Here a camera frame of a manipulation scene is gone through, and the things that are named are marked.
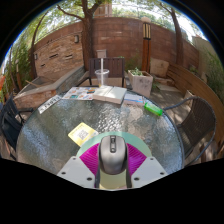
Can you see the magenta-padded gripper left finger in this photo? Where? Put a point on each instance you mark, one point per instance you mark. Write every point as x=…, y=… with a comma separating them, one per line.
x=89, y=159

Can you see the beige planter box with plant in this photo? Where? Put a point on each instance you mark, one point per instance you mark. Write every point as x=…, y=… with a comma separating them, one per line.
x=141, y=83

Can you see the colourful open magazine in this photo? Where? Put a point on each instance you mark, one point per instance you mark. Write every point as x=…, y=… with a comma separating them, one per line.
x=80, y=93

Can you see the yellow card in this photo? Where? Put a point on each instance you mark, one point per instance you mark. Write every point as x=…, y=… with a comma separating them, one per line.
x=81, y=133

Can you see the beige stone slab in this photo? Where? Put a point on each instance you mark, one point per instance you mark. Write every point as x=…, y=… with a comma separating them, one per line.
x=159, y=67

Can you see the forked tree trunk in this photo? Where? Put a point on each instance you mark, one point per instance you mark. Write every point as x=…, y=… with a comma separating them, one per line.
x=86, y=40

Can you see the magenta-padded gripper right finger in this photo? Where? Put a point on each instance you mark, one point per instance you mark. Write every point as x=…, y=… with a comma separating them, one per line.
x=136, y=159

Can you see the black metal chair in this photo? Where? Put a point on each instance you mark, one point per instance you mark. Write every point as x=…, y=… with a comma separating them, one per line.
x=10, y=123

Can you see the white printed paper strip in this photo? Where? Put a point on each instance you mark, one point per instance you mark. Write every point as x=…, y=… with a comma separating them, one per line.
x=49, y=104

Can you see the slender leaning tree trunk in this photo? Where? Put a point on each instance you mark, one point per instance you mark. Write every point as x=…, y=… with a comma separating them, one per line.
x=178, y=36

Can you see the thin blue-white booklet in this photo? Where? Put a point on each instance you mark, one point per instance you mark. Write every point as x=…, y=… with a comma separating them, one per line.
x=134, y=99

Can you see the green cylindrical tube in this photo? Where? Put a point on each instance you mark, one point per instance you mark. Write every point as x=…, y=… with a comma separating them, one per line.
x=153, y=108

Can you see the black wall lamp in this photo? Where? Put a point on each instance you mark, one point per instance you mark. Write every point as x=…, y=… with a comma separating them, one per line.
x=76, y=38

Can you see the dark wicker armchair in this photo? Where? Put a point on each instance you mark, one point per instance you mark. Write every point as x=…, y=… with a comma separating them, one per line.
x=198, y=123

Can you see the clear plastic cup with straw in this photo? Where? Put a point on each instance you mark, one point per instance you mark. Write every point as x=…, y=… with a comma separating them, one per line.
x=101, y=78

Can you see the pastel mouse pad with wrist rest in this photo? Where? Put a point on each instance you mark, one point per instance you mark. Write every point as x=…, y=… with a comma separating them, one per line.
x=133, y=136

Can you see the dark slatted wooden chair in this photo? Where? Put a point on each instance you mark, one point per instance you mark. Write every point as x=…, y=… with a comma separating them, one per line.
x=116, y=66

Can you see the wooden garden lamp post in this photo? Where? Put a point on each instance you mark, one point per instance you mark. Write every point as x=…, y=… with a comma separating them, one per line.
x=146, y=50

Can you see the curved wooden bench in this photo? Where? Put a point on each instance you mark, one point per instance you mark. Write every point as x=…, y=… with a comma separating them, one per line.
x=203, y=90

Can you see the grey wall box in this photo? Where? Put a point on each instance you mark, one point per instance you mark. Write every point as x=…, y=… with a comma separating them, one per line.
x=101, y=53

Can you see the dark grey computer mouse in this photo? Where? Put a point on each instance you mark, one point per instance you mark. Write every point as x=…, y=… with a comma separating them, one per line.
x=113, y=155

